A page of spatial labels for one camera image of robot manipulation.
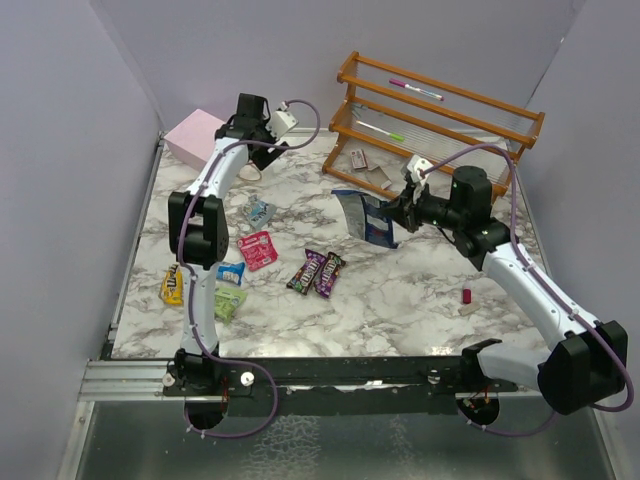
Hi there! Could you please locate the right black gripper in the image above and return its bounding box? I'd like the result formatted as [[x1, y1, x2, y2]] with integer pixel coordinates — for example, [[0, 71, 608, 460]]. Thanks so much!
[[379, 180, 465, 234]]

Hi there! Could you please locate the blue Burts chips bag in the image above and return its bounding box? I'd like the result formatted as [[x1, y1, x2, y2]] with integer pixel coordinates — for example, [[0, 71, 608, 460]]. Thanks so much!
[[331, 189, 398, 249]]

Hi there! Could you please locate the pink paper bag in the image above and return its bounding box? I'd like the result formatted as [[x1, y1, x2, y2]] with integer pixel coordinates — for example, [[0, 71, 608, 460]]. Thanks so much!
[[164, 109, 224, 172]]

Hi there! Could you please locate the pink snack packet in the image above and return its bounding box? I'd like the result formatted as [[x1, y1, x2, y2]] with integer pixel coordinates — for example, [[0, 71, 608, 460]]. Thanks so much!
[[236, 231, 278, 272]]

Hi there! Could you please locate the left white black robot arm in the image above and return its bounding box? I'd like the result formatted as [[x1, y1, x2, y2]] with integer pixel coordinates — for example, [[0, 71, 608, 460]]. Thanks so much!
[[168, 93, 298, 395]]

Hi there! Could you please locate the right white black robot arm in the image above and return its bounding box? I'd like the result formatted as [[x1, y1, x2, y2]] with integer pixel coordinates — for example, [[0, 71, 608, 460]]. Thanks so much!
[[382, 164, 630, 415]]

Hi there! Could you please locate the grey blue snack packet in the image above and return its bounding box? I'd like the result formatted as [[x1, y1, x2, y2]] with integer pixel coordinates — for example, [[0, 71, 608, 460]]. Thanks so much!
[[243, 195, 277, 230]]

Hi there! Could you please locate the small red white box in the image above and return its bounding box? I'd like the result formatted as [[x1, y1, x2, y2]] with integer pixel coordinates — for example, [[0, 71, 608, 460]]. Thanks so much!
[[350, 149, 369, 171]]

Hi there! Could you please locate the green tipped white pen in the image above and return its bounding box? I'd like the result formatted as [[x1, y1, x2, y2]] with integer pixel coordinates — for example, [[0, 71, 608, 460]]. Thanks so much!
[[356, 120, 405, 142]]

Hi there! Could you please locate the purple m&m's packet right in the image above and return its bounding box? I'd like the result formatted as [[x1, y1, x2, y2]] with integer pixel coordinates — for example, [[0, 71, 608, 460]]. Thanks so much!
[[314, 252, 346, 299]]

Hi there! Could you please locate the purple m&m's packet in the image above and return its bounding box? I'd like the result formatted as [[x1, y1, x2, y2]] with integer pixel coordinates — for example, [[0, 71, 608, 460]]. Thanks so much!
[[314, 252, 346, 299], [286, 249, 327, 295]]

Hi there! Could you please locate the wooden shelf rack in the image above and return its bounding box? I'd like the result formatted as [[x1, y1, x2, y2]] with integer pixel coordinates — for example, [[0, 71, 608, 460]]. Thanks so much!
[[322, 51, 545, 198]]

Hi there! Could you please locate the purple m&m's packet left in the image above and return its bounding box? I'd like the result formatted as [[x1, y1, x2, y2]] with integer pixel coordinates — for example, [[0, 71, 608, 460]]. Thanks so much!
[[286, 249, 327, 295]]

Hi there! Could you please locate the small beige block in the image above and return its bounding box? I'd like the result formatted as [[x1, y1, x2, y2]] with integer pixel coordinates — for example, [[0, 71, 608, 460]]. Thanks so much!
[[458, 302, 481, 316]]

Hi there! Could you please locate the blue white snack bar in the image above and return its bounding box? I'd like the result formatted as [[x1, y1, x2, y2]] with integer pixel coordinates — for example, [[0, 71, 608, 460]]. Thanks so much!
[[216, 262, 246, 286]]

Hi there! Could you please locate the pink marker pen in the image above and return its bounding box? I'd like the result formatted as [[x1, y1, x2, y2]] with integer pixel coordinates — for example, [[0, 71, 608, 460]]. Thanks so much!
[[388, 78, 444, 102]]

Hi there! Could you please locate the green snack packet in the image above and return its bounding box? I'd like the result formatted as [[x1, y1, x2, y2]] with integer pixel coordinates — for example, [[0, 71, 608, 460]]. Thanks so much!
[[215, 287, 248, 325]]

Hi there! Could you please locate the yellow m&m's packet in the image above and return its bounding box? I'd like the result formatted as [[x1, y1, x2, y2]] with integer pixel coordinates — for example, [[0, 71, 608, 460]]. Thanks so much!
[[159, 263, 183, 306]]

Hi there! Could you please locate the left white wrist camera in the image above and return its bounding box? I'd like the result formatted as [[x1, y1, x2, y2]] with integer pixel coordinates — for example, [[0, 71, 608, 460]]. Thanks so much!
[[266, 102, 299, 139]]

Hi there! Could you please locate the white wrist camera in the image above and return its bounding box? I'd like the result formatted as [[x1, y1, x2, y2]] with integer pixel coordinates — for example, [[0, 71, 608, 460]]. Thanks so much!
[[401, 154, 433, 187], [266, 102, 299, 139]]

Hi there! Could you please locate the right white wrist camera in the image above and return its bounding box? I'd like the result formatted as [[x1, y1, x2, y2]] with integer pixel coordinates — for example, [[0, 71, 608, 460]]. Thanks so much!
[[401, 154, 433, 187]]

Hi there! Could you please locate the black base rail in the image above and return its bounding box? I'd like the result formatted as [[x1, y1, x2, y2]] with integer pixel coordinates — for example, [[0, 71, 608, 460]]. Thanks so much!
[[163, 351, 516, 418]]

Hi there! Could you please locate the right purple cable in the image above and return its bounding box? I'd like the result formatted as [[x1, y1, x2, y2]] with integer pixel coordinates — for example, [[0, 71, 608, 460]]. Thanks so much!
[[422, 142, 635, 439]]

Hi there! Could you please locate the purple cable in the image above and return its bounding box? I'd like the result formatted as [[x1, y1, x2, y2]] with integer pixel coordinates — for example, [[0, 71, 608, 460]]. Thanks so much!
[[177, 98, 321, 441], [422, 142, 635, 439]]

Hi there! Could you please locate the aluminium frame rail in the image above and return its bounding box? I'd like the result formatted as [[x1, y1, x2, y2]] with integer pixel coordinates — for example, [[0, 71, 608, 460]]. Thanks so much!
[[78, 360, 167, 402]]

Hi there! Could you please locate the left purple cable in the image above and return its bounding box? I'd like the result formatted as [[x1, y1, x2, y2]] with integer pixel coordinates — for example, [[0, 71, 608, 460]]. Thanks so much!
[[177, 98, 321, 441]]

